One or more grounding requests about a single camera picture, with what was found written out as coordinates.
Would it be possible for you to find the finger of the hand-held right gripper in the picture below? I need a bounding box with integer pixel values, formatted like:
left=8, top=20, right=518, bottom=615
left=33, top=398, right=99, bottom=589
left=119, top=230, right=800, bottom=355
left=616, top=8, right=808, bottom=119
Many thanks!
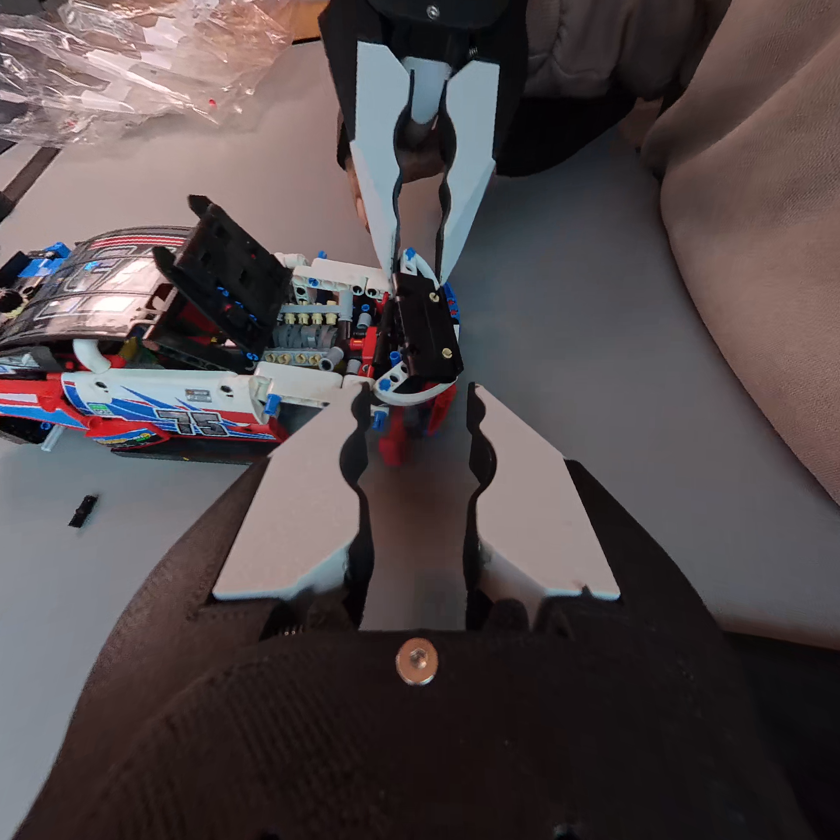
left=435, top=61, right=502, bottom=285
left=348, top=41, right=414, bottom=272

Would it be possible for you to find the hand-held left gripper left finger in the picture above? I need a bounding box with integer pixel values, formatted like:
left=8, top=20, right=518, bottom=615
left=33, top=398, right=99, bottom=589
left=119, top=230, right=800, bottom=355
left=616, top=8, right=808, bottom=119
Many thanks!
left=212, top=381, right=375, bottom=630

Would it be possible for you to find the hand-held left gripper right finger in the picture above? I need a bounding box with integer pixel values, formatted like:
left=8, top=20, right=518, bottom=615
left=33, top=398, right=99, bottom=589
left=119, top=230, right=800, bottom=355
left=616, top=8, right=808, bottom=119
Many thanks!
left=463, top=382, right=622, bottom=627

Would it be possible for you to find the toy brick race car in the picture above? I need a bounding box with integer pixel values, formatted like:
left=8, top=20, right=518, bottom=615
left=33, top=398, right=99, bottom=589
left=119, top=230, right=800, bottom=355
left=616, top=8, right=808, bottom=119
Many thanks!
left=0, top=193, right=460, bottom=467

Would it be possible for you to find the black white brick bumper assembly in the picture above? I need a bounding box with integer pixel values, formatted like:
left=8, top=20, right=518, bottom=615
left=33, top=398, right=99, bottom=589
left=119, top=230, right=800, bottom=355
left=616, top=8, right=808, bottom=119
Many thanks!
left=374, top=248, right=466, bottom=406

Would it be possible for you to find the person's right forearm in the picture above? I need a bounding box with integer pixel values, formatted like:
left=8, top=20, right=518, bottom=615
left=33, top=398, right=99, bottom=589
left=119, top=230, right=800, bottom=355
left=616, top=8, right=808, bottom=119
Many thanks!
left=525, top=0, right=732, bottom=102

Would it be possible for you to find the grey desk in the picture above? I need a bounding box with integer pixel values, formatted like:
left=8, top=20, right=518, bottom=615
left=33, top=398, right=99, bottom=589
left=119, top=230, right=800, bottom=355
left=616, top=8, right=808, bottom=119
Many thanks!
left=0, top=39, right=840, bottom=657

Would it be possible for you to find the person's right hand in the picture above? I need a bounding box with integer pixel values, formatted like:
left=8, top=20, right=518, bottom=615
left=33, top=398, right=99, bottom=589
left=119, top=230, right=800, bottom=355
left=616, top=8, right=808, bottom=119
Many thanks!
left=344, top=167, right=370, bottom=232

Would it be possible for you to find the crumpled clear plastic bag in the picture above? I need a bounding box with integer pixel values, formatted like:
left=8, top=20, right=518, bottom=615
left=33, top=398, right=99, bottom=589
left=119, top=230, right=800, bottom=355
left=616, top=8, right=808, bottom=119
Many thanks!
left=0, top=0, right=299, bottom=144

